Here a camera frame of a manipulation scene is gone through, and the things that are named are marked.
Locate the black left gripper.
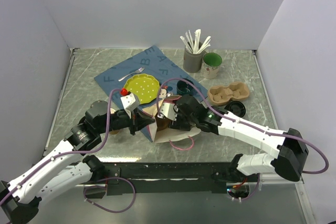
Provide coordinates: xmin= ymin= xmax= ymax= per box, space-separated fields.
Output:
xmin=97 ymin=106 xmax=155 ymax=135

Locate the spare black cup lid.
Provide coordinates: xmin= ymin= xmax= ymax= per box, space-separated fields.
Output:
xmin=225 ymin=101 xmax=246 ymax=118

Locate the grey straw holder cup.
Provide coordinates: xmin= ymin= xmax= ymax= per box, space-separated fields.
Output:
xmin=183 ymin=48 xmax=206 ymax=73

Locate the kraft paper cakes bag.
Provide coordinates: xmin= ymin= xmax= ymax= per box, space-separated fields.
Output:
xmin=141 ymin=95 xmax=201 ymax=143

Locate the stack of paper cups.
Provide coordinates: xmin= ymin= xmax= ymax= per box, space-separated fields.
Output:
xmin=109 ymin=108 xmax=121 ymax=135

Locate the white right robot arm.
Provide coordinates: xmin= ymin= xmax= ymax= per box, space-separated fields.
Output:
xmin=160 ymin=94 xmax=309 ymax=183

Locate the dark green mug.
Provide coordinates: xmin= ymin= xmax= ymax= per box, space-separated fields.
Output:
xmin=176 ymin=80 xmax=194 ymax=95

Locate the white wrapped straws bundle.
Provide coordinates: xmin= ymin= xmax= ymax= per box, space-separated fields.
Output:
xmin=180 ymin=29 xmax=211 ymax=55

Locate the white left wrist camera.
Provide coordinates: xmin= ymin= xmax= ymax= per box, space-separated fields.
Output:
xmin=120 ymin=88 xmax=140 ymax=118

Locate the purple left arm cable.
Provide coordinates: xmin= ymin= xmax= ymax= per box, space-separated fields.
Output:
xmin=0 ymin=88 xmax=127 ymax=224

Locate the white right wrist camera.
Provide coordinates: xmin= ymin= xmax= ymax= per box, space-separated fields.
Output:
xmin=157 ymin=102 xmax=178 ymax=121

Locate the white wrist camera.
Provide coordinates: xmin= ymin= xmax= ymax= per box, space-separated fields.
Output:
xmin=157 ymin=102 xmax=178 ymax=121
xmin=120 ymin=88 xmax=140 ymax=118

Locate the blue letter print cloth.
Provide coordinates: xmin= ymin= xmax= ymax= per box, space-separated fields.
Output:
xmin=93 ymin=45 xmax=208 ymax=143

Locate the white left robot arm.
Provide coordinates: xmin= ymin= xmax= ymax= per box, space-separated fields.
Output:
xmin=1 ymin=101 xmax=154 ymax=223

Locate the silver fork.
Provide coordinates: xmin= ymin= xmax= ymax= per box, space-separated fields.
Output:
xmin=118 ymin=67 xmax=144 ymax=82

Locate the yellow dotted plate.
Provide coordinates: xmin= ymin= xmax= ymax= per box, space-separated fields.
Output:
xmin=123 ymin=73 xmax=160 ymax=104

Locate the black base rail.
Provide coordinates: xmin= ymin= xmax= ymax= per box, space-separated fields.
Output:
xmin=72 ymin=162 xmax=260 ymax=196

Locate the green inside ceramic mug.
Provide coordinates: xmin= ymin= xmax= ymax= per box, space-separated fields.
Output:
xmin=201 ymin=52 xmax=223 ymax=79

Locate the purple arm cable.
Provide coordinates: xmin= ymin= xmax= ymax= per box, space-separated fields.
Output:
xmin=0 ymin=88 xmax=127 ymax=224
xmin=156 ymin=77 xmax=330 ymax=175

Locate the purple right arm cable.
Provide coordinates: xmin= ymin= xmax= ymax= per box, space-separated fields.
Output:
xmin=156 ymin=77 xmax=330 ymax=175

